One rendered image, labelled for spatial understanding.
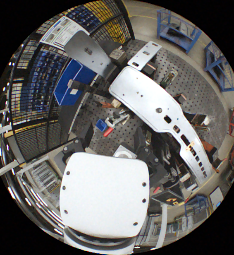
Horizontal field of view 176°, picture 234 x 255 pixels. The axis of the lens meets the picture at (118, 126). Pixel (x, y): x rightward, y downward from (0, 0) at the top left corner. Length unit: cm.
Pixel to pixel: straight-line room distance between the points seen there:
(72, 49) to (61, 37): 29
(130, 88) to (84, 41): 34
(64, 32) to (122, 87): 55
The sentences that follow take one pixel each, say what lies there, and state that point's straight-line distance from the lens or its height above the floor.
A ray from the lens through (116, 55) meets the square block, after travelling 53.
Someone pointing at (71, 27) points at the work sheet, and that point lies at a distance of 65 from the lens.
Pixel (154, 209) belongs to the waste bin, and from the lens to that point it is 304.
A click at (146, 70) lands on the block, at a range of 53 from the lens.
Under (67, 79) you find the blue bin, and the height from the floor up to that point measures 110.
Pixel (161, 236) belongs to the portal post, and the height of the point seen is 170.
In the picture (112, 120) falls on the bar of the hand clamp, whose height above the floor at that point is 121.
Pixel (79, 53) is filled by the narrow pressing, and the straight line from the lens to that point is 37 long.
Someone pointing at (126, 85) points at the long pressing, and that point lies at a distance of 47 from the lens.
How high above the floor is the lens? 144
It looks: 68 degrees down
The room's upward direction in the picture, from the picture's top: 125 degrees counter-clockwise
